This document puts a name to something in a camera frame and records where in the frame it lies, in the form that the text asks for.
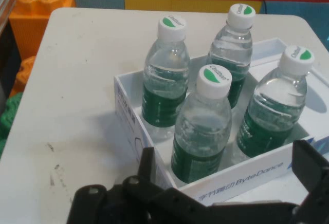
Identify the white and blue cardboard box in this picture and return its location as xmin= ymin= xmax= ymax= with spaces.
xmin=114 ymin=36 xmax=329 ymax=207

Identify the green label water bottle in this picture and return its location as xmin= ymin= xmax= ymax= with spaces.
xmin=171 ymin=64 xmax=233 ymax=184
xmin=141 ymin=15 xmax=191 ymax=140
xmin=205 ymin=3 xmax=257 ymax=109
xmin=235 ymin=44 xmax=316 ymax=158

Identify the green foam building block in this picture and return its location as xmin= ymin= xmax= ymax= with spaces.
xmin=0 ymin=91 xmax=24 ymax=158

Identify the blue foam building block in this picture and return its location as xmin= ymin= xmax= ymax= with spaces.
xmin=259 ymin=0 xmax=329 ymax=47

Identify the orange foam building block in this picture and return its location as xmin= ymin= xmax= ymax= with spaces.
xmin=9 ymin=0 xmax=78 ymax=58
xmin=10 ymin=55 xmax=37 ymax=98

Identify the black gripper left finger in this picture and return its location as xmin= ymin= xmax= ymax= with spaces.
xmin=66 ymin=146 xmax=212 ymax=224

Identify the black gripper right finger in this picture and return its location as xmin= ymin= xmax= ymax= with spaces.
xmin=291 ymin=139 xmax=329 ymax=224

